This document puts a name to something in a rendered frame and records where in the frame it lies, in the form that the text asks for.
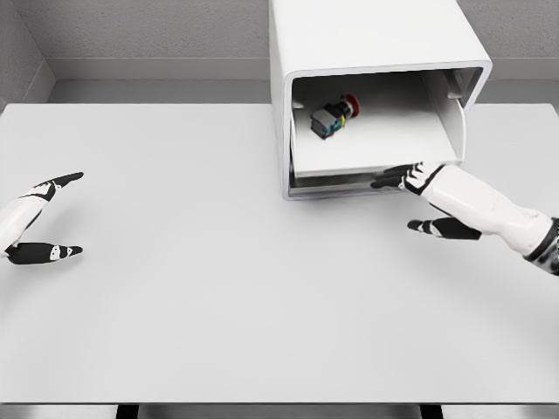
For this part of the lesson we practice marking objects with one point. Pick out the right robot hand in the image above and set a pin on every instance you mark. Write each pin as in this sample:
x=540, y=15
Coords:
x=454, y=192

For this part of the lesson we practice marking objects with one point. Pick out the white cabinet drawer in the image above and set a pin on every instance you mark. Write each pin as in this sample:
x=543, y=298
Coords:
x=384, y=139

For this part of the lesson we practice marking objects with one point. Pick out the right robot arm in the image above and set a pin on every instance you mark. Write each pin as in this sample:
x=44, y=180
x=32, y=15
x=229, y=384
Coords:
x=524, y=222

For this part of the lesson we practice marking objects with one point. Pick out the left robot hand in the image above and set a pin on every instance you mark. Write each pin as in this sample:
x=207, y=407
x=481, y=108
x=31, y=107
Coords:
x=17, y=211

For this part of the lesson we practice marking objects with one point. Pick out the white tabletop storage cabinet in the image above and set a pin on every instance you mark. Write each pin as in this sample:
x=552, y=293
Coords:
x=349, y=39

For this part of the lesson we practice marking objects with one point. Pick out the load switch with red knob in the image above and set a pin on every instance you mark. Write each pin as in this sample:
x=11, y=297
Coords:
x=332, y=120

